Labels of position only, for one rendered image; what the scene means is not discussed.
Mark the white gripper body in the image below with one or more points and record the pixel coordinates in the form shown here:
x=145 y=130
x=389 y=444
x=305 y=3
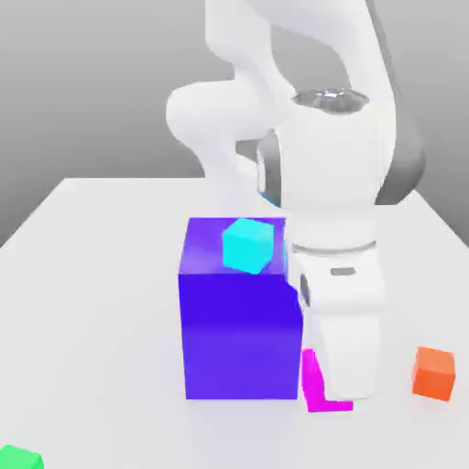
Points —
x=350 y=351

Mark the small magenta cube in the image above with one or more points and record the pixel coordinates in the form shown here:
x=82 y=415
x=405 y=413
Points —
x=312 y=386

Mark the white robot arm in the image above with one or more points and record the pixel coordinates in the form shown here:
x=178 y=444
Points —
x=329 y=165

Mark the small orange cube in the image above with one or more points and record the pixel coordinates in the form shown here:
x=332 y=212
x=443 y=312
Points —
x=434 y=375

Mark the small cyan cube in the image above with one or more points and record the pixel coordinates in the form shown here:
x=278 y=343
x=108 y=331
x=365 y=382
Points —
x=245 y=247

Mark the small green cube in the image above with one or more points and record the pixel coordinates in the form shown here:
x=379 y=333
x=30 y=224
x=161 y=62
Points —
x=18 y=458

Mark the large blue box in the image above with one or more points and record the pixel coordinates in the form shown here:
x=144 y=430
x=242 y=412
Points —
x=238 y=337

